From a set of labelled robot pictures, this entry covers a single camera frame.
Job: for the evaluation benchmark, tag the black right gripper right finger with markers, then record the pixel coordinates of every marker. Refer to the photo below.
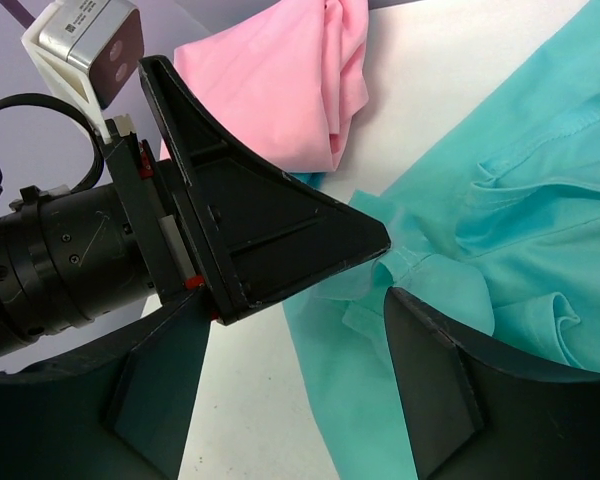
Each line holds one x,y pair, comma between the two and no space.
477,408

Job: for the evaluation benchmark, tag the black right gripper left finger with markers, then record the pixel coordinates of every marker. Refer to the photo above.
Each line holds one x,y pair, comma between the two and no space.
118,407

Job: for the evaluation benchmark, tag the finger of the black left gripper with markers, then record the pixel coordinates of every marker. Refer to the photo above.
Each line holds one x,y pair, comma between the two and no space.
258,234

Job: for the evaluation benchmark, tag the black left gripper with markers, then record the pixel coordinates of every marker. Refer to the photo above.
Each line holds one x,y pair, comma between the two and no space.
69,258

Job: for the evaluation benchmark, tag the mint green t-shirt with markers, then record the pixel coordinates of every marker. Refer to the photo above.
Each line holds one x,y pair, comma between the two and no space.
497,226

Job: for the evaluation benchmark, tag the folded pink t-shirt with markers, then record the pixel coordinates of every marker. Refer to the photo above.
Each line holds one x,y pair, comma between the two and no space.
285,82

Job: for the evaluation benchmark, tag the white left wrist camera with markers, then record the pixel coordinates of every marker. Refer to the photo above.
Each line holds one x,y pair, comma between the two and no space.
86,51

